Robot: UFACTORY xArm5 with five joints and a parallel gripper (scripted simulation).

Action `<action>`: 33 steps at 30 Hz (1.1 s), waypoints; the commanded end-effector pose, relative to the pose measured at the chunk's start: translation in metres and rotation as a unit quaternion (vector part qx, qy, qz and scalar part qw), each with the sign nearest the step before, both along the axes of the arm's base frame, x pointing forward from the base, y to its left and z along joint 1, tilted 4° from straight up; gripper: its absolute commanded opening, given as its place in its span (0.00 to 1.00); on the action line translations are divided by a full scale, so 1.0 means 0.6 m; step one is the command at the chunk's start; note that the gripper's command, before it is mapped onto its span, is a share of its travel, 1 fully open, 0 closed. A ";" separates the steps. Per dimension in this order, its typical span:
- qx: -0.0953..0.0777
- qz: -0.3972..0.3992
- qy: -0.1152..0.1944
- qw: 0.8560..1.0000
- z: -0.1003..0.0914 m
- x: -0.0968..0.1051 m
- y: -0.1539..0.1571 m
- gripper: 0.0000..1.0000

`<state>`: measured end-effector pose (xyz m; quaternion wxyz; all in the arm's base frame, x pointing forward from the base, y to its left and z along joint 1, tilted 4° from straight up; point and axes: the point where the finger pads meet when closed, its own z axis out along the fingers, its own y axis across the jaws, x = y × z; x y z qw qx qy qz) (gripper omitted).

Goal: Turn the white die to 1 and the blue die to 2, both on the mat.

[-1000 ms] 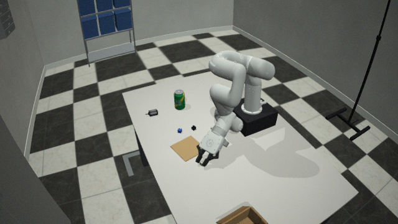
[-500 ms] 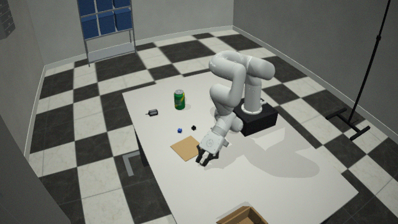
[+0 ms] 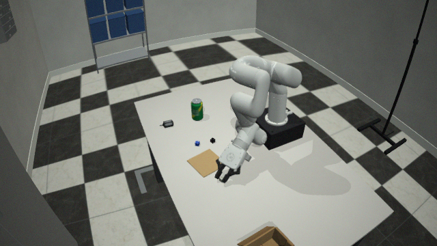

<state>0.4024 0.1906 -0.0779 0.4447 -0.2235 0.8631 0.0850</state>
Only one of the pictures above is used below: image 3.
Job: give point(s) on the tan square mat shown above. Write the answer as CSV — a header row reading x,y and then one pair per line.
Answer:
x,y
204,163

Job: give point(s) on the green soda can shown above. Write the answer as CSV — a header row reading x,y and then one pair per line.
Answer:
x,y
197,109

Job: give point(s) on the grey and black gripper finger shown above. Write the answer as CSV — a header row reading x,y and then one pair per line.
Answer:
x,y
220,168
230,173

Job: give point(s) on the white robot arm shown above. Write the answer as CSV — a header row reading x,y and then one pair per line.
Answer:
x,y
260,74

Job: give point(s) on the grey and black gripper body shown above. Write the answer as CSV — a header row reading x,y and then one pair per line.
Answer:
x,y
233,156

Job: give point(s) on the open brown cardboard box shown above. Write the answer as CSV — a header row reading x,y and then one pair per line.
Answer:
x,y
268,236

